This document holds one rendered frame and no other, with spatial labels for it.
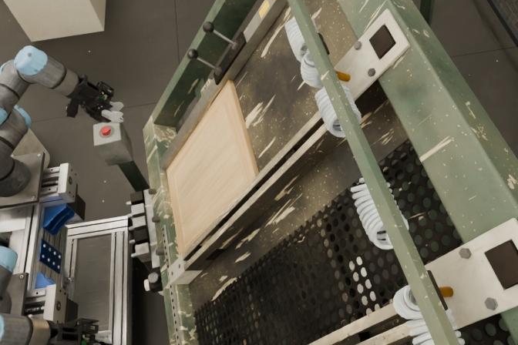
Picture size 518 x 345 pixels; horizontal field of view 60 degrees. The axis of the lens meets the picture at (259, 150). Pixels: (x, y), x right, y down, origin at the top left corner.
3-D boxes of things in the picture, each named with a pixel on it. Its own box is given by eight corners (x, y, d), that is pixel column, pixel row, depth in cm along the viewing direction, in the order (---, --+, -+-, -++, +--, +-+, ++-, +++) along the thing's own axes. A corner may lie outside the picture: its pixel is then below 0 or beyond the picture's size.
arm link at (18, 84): (-16, 84, 123) (4, 79, 117) (7, 55, 129) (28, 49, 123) (8, 102, 129) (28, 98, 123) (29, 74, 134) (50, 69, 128)
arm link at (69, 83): (47, 93, 125) (51, 72, 129) (61, 102, 128) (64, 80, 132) (65, 82, 122) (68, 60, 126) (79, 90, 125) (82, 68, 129)
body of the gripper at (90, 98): (114, 108, 134) (82, 88, 124) (94, 119, 137) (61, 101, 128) (116, 88, 138) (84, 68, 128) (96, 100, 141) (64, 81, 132)
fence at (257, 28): (169, 160, 191) (159, 159, 189) (291, -21, 129) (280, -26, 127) (170, 170, 188) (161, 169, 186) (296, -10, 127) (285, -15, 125)
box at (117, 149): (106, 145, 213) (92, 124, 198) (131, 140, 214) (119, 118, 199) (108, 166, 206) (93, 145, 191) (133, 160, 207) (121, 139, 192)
